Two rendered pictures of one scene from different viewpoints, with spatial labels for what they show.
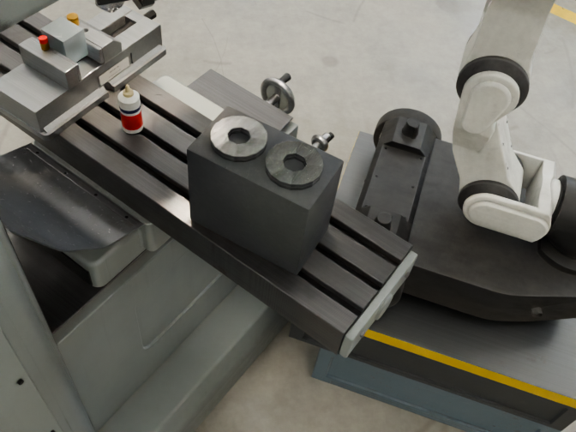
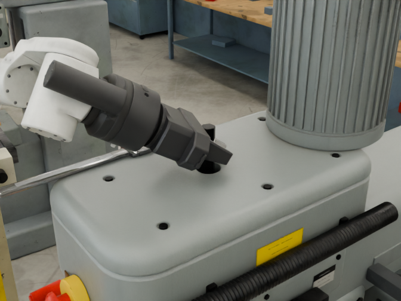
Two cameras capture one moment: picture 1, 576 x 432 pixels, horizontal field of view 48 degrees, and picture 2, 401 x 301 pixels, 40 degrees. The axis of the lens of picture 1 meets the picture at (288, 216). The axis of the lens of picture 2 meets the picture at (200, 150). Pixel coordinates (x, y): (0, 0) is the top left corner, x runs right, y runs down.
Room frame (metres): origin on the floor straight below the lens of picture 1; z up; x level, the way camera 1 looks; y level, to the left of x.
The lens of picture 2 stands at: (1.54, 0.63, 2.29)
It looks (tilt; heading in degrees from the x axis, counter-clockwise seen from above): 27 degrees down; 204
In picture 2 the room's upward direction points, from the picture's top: straight up
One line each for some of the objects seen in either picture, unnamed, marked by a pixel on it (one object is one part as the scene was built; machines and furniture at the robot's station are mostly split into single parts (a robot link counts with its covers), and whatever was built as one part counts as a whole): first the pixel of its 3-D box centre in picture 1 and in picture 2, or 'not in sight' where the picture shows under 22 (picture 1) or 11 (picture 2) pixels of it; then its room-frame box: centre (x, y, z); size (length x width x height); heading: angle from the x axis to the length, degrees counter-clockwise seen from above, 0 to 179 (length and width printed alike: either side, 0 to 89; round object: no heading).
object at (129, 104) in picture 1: (129, 106); not in sight; (0.87, 0.33, 0.98); 0.04 x 0.04 x 0.11
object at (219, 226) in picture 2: not in sight; (215, 208); (0.87, 0.35, 1.81); 0.47 x 0.26 x 0.16; 150
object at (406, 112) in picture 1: (406, 138); not in sight; (1.39, -0.32, 0.50); 0.20 x 0.05 x 0.20; 79
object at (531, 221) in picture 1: (509, 191); not in sight; (1.08, -0.53, 0.68); 0.21 x 0.20 x 0.13; 79
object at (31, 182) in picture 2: not in sight; (79, 166); (0.97, 0.17, 1.89); 0.24 x 0.04 x 0.01; 151
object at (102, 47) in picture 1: (87, 37); not in sight; (1.01, 0.45, 1.02); 0.12 x 0.06 x 0.04; 63
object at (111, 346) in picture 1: (154, 251); not in sight; (0.90, 0.33, 0.43); 0.80 x 0.30 x 0.60; 150
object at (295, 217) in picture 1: (262, 189); not in sight; (0.68, 0.05, 1.03); 0.22 x 0.12 x 0.20; 68
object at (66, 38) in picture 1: (64, 41); not in sight; (0.96, 0.47, 1.04); 0.06 x 0.05 x 0.06; 63
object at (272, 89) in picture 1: (269, 103); not in sight; (1.32, 0.10, 0.63); 0.16 x 0.12 x 0.12; 150
